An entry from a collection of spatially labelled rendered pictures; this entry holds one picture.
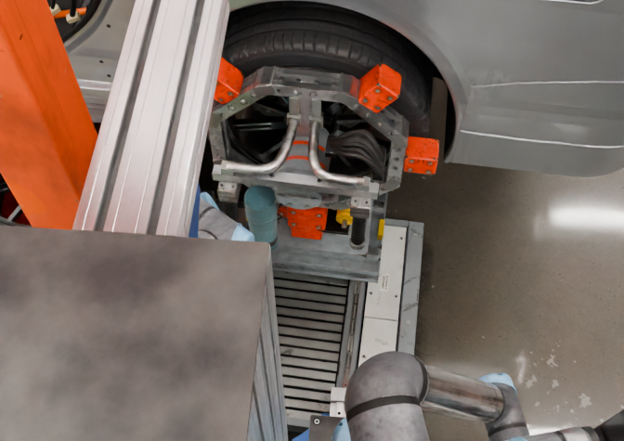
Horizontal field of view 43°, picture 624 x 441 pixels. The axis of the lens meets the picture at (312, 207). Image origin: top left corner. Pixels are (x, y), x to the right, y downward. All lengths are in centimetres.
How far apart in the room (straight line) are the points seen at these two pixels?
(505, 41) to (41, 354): 149
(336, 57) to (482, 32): 36
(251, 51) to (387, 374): 106
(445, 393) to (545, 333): 160
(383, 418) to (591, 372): 180
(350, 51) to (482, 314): 128
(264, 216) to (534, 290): 118
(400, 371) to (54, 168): 85
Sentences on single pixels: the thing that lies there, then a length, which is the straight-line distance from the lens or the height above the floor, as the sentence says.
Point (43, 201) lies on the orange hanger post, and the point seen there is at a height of 115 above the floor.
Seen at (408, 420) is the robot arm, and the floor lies 146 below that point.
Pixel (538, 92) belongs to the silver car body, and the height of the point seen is 109.
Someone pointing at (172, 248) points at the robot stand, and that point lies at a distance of 66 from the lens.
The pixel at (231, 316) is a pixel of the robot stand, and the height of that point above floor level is 203.
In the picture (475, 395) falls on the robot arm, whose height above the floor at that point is 125.
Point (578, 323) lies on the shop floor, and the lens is 300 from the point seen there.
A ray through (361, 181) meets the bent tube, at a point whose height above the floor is 101.
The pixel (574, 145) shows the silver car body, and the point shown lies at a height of 90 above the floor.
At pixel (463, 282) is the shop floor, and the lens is 297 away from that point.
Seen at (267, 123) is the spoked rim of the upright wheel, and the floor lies 83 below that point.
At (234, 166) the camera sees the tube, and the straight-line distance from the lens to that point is 195.
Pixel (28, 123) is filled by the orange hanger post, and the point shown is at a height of 143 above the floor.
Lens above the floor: 260
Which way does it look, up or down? 58 degrees down
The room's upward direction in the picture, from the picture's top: straight up
